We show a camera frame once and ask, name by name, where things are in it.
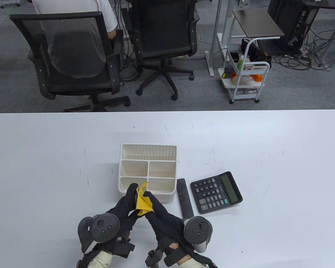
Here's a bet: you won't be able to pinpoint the person's left hand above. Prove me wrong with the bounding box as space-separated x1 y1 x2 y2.
96 183 142 252

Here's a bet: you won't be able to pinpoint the person's right hand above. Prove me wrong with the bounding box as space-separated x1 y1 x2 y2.
143 191 196 252

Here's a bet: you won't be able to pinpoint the yellow cleaning cloth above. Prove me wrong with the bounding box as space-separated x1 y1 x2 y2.
134 181 154 216

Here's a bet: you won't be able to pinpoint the black remote control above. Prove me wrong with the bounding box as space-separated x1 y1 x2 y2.
176 179 194 219

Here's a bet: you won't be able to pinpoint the black calculator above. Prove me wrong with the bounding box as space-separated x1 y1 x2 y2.
190 171 243 214

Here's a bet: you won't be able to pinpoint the person's left forearm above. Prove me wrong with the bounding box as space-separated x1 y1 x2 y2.
78 250 113 268

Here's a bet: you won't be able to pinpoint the dark grey handheld controller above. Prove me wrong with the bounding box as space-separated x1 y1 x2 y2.
78 213 120 253
183 216 213 253

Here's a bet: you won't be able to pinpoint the white plastic organizer basket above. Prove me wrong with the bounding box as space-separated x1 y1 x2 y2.
118 144 178 203

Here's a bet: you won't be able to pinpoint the black mesh office chair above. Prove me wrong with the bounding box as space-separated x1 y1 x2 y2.
121 0 200 101
10 11 131 112

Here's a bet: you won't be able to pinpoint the white rolling cart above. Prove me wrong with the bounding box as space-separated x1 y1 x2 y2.
218 37 271 104

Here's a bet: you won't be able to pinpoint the white round container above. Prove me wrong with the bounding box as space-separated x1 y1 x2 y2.
232 75 252 84

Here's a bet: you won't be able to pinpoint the black bag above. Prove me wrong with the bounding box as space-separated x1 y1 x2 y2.
241 39 272 70

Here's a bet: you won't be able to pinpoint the brown top side table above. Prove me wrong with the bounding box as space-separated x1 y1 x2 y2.
205 0 285 77

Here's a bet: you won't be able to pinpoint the black computer tower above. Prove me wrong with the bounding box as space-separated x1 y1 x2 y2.
267 0 305 53

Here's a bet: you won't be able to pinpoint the black desk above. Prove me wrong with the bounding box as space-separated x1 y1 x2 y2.
288 0 335 69

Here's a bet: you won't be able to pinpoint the hanging black cables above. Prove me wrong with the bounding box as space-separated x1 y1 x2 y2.
112 0 143 83

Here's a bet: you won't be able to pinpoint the tangle of floor cables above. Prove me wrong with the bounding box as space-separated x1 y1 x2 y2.
271 0 335 71

